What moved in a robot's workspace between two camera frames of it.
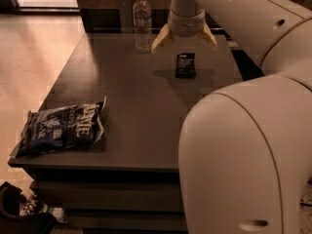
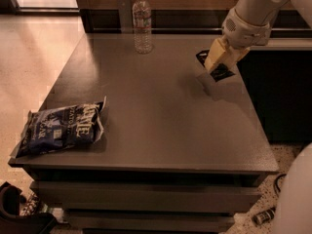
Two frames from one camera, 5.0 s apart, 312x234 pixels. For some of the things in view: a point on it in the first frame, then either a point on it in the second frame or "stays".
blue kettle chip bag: [56, 128] stays
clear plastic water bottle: [141, 21] stays
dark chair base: [12, 222] stays
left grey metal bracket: [126, 12] stays
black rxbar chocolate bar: [185, 65] → [218, 71]
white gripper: [186, 25] → [244, 32]
